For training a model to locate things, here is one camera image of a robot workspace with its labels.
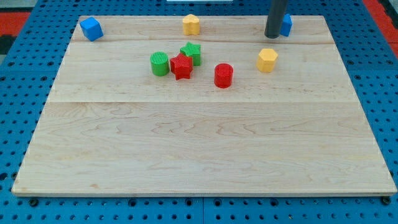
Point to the green star block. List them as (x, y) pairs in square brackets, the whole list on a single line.
[(192, 50)]

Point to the light wooden board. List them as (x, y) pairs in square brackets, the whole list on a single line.
[(111, 128)]

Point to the red star block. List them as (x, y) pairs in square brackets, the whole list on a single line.
[(181, 66)]

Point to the yellow hexagon block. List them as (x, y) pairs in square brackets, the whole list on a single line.
[(266, 60)]

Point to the green cylinder block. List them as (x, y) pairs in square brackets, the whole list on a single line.
[(159, 64)]

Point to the blue block behind rod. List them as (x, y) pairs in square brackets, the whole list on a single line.
[(286, 25)]

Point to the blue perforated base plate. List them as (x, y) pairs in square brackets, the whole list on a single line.
[(30, 67)]

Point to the blue cube block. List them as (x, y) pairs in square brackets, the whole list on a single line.
[(91, 29)]

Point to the dark grey cylindrical rod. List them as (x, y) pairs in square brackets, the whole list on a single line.
[(275, 18)]

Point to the red cylinder block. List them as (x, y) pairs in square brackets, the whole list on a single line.
[(223, 75)]

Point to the yellow flower-shaped block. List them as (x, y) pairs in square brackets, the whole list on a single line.
[(191, 25)]

